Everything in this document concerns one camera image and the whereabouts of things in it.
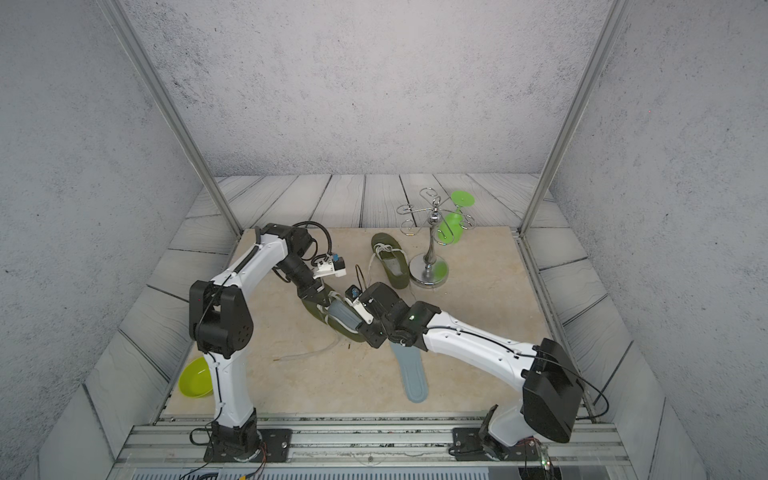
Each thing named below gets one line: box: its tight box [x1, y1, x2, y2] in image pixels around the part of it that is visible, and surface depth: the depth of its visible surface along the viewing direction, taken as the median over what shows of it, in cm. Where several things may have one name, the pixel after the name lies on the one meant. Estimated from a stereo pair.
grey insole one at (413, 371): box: [390, 342, 429, 403], surface depth 86 cm
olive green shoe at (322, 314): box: [301, 296, 366, 343], surface depth 87 cm
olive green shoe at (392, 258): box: [371, 232, 410, 289], surface depth 109 cm
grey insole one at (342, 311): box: [328, 299, 363, 330], surface depth 90 cm
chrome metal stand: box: [397, 187, 476, 288], surface depth 107 cm
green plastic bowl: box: [178, 356, 213, 398], surface depth 83 cm
